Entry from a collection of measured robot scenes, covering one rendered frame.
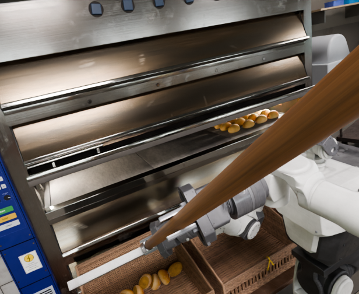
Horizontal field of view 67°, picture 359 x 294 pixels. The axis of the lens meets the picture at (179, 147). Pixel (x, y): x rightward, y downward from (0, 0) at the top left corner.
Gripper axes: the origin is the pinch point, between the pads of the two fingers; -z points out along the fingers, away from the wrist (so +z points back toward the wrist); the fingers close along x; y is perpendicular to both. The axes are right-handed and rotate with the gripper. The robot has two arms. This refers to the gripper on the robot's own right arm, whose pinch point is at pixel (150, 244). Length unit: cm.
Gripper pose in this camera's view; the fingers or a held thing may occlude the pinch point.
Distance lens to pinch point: 98.9
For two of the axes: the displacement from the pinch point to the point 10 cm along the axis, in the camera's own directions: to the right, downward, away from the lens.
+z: 8.5, -4.9, -2.0
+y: -3.2, -1.6, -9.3
